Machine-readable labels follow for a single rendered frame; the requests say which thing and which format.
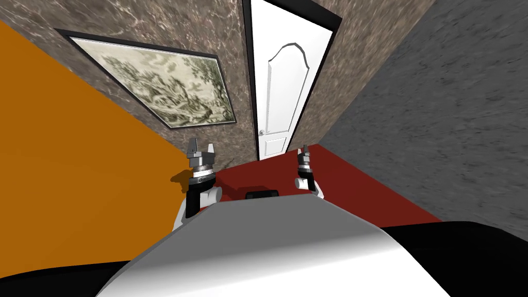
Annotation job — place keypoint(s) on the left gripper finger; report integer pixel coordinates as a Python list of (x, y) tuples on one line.
[(211, 149), (193, 146)]

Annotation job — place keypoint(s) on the white panelled door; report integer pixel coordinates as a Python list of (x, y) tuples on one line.
[(284, 95)]

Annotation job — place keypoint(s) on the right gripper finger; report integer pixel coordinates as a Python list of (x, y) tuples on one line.
[(305, 149)]

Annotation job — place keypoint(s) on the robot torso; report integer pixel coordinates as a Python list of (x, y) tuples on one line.
[(268, 247)]

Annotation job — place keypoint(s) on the black framed landscape picture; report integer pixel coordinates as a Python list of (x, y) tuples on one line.
[(173, 82)]

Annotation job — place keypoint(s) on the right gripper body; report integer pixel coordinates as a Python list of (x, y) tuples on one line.
[(304, 159)]

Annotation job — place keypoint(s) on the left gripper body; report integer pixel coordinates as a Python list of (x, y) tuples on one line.
[(201, 159)]

